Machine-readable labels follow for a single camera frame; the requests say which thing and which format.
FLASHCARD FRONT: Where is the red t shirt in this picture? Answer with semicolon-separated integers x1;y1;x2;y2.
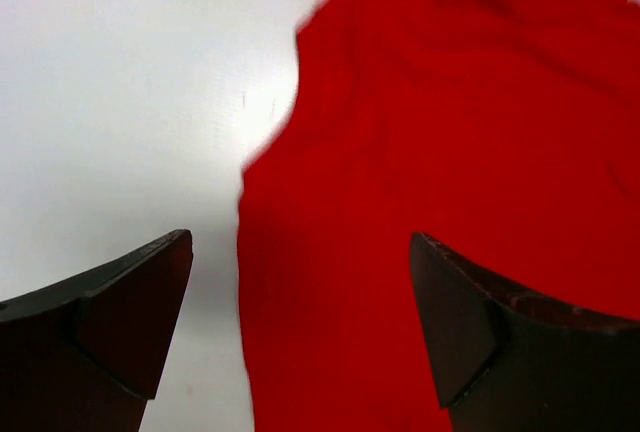
237;0;639;431

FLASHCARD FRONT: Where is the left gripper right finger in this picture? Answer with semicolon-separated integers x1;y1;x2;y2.
410;233;639;432

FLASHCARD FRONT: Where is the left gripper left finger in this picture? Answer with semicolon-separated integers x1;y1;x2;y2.
1;230;193;432

